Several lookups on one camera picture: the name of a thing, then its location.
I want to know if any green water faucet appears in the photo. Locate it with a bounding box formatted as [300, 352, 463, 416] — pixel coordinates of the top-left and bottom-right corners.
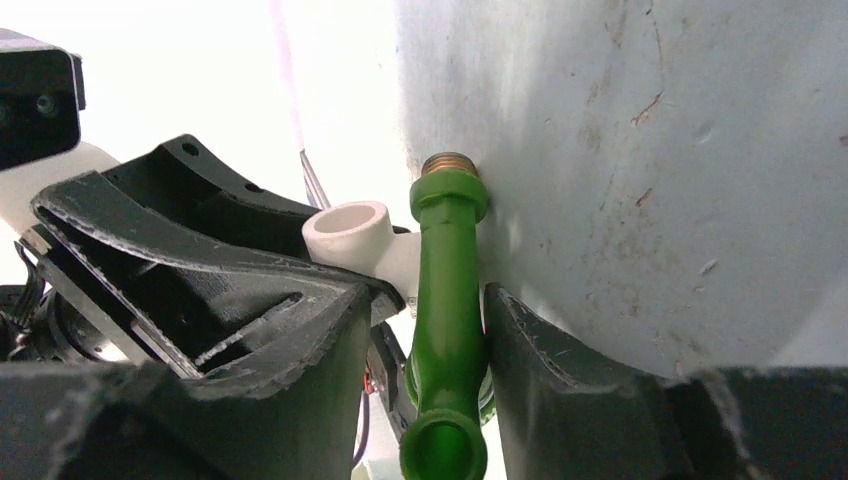
[400, 152, 489, 479]

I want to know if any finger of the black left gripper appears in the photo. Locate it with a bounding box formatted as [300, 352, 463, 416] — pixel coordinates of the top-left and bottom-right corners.
[31, 172, 403, 381]
[105, 134, 318, 260]

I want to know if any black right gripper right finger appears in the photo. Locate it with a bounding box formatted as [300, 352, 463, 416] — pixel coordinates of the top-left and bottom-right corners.
[484, 283, 847, 479]

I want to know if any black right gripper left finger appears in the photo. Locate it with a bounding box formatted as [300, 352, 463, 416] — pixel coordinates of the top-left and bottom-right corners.
[1, 285, 370, 479]

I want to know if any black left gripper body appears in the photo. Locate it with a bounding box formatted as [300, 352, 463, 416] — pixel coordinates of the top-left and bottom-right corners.
[1, 226, 153, 365]

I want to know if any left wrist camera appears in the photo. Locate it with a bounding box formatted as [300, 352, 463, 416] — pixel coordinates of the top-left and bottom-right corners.
[1, 29, 86, 171]

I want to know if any white pipe elbow fitting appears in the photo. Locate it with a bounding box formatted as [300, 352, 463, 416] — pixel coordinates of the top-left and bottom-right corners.
[301, 201, 421, 301]

